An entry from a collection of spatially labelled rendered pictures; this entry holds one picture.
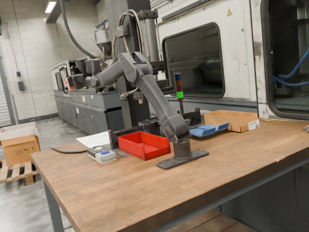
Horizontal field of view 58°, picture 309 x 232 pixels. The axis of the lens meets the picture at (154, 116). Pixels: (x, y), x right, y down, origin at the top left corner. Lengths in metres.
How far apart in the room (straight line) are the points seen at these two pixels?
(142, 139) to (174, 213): 0.63
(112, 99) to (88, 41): 6.57
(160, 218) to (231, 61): 1.32
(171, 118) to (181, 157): 0.14
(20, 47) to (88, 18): 2.58
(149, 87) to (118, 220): 0.52
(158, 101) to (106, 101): 3.46
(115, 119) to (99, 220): 3.83
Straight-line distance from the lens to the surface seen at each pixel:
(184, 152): 1.00
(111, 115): 4.50
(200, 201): 0.79
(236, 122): 1.34
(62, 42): 10.70
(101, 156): 1.14
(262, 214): 1.98
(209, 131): 1.27
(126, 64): 1.09
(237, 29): 1.82
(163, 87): 1.40
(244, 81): 1.81
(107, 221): 0.73
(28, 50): 10.53
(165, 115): 1.00
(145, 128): 1.37
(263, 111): 1.67
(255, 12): 1.66
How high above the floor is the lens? 1.25
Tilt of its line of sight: 10 degrees down
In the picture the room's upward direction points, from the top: 8 degrees counter-clockwise
